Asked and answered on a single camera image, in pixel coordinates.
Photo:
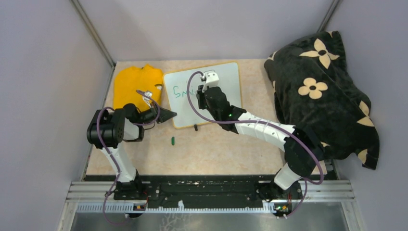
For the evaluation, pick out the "black floral blanket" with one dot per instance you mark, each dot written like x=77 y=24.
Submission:
x=313 y=87

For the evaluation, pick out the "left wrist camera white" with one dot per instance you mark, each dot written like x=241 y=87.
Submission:
x=146 y=96

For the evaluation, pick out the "metal corner post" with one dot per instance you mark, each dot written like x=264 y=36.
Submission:
x=92 y=31
x=329 y=14

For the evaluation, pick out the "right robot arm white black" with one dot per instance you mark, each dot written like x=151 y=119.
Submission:
x=300 y=145

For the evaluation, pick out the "right metal corner post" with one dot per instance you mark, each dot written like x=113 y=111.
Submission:
x=329 y=14

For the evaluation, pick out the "whiteboard with yellow frame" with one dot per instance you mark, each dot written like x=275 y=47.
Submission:
x=177 y=91

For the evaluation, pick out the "yellow folded sweatshirt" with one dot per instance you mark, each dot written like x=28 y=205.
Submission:
x=131 y=79

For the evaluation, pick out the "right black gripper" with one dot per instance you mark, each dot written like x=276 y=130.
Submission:
x=200 y=95

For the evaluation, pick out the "left metal corner post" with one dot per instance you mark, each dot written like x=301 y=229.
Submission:
x=92 y=31

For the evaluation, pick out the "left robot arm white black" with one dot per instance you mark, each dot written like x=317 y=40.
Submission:
x=108 y=131

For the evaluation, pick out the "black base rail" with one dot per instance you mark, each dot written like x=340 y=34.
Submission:
x=206 y=191

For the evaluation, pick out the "white slotted cable duct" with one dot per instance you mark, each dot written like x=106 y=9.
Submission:
x=130 y=208

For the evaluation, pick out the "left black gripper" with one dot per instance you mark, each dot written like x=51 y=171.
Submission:
x=165 y=114

